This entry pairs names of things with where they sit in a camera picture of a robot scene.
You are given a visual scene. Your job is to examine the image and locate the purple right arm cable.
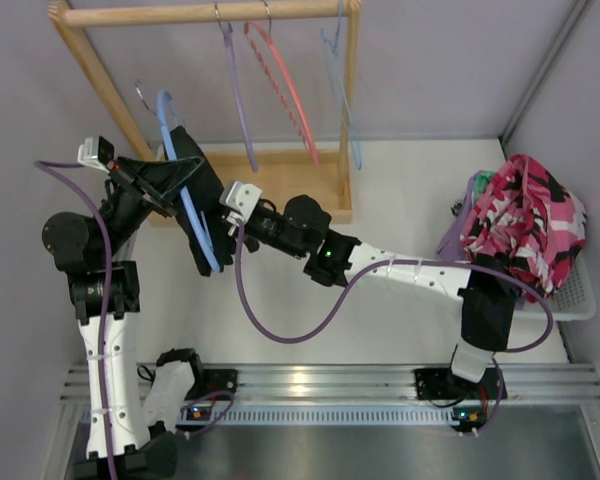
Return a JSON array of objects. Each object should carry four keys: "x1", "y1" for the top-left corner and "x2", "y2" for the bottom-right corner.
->
[{"x1": 227, "y1": 219, "x2": 554, "y2": 441}]

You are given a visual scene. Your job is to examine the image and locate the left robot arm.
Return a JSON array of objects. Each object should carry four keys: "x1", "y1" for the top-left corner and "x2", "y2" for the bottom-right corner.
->
[{"x1": 35, "y1": 157, "x2": 205, "y2": 479}]

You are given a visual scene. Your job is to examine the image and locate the slotted grey cable duct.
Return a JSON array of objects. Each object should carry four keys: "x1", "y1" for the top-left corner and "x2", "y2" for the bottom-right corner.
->
[{"x1": 176, "y1": 402, "x2": 484, "y2": 429}]

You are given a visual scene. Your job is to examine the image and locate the pink plastic hanger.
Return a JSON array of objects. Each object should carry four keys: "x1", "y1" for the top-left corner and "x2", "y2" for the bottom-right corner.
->
[{"x1": 243, "y1": 1, "x2": 320, "y2": 166}]

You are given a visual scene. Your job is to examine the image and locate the white laundry basket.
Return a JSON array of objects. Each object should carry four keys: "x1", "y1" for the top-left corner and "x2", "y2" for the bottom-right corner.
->
[{"x1": 519, "y1": 254, "x2": 598, "y2": 322}]

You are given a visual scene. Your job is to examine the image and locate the purple garment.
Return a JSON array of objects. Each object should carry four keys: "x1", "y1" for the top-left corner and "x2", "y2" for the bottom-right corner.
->
[{"x1": 436, "y1": 170, "x2": 484, "y2": 262}]

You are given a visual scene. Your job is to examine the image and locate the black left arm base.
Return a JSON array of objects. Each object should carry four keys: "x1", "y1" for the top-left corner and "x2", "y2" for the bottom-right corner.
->
[{"x1": 185, "y1": 368, "x2": 238, "y2": 401}]

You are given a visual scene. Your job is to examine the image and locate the green garment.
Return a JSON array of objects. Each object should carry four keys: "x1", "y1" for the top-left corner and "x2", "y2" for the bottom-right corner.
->
[{"x1": 472, "y1": 171, "x2": 495, "y2": 199}]

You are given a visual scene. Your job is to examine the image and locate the purple plastic hanger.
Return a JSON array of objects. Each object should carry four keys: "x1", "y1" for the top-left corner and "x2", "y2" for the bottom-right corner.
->
[{"x1": 214, "y1": 2, "x2": 259, "y2": 173}]

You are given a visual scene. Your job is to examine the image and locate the light blue wire hanger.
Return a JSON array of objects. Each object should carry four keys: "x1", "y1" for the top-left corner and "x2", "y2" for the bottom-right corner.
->
[{"x1": 320, "y1": 0, "x2": 363, "y2": 170}]

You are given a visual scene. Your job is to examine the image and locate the blue plastic hanger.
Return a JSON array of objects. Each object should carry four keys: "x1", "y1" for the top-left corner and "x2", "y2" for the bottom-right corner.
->
[{"x1": 134, "y1": 80, "x2": 220, "y2": 273}]

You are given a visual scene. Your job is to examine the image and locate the black trousers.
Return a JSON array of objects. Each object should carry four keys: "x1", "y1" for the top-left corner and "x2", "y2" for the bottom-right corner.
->
[{"x1": 170, "y1": 126, "x2": 236, "y2": 277}]

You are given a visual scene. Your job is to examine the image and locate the aluminium mounting rail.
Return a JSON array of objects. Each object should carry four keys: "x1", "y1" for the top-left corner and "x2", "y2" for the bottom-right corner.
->
[{"x1": 59, "y1": 362, "x2": 600, "y2": 402}]

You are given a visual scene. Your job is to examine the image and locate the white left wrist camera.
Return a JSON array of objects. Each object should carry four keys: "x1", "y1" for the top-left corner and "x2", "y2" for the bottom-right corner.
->
[{"x1": 77, "y1": 136, "x2": 115, "y2": 173}]

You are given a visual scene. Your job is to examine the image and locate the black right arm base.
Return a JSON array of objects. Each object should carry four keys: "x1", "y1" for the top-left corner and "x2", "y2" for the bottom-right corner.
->
[{"x1": 414, "y1": 367, "x2": 508, "y2": 402}]

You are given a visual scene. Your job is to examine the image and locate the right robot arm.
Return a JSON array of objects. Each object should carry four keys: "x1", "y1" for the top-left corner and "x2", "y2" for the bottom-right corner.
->
[{"x1": 220, "y1": 186, "x2": 522, "y2": 384}]

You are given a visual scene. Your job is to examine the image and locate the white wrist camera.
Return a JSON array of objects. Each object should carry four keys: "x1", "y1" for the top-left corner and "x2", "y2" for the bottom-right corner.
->
[
  {"x1": 220, "y1": 180, "x2": 262, "y2": 223},
  {"x1": 77, "y1": 136, "x2": 115, "y2": 173}
]

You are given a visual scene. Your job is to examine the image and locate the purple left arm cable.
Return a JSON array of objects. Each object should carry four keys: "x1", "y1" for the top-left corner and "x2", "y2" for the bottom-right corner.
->
[{"x1": 33, "y1": 159, "x2": 236, "y2": 480}]

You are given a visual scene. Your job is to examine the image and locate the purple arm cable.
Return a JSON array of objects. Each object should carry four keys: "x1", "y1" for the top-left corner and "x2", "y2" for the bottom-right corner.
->
[
  {"x1": 33, "y1": 159, "x2": 236, "y2": 480},
  {"x1": 227, "y1": 219, "x2": 554, "y2": 441}
]

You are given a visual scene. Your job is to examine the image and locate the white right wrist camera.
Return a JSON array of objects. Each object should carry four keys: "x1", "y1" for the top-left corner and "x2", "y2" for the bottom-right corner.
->
[{"x1": 220, "y1": 180, "x2": 262, "y2": 223}]

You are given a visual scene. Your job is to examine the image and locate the wooden clothes rack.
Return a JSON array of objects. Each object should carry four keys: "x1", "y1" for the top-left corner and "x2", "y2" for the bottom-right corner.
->
[{"x1": 47, "y1": 1, "x2": 361, "y2": 224}]

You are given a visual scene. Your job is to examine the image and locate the pink camouflage garment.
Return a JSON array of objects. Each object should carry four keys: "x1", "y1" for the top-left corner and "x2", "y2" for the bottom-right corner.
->
[{"x1": 460, "y1": 154, "x2": 587, "y2": 298}]

